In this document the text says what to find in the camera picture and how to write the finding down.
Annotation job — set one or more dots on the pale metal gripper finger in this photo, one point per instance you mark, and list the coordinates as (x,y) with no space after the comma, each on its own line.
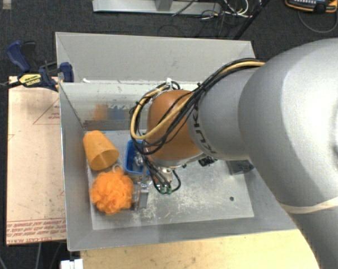
(142,196)
(138,161)

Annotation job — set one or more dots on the blue plastic box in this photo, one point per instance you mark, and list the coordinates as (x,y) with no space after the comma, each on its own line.
(130,157)

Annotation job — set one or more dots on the orange mesh bath sponge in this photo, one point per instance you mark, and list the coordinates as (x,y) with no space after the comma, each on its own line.
(111,190)

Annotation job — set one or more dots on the orange plastic cup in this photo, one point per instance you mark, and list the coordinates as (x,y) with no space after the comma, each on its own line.
(100,150)

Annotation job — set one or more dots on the grey metal bin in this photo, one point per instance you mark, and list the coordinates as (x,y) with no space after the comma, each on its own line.
(202,197)

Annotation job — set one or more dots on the dark grey flat block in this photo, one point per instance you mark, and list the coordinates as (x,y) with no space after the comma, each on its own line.
(240,167)

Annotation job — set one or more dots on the brown cardboard board red print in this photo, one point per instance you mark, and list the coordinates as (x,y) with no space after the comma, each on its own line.
(34,161)

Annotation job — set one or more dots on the black cylinder on white bracket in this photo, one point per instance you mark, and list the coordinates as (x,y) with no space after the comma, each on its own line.
(206,161)

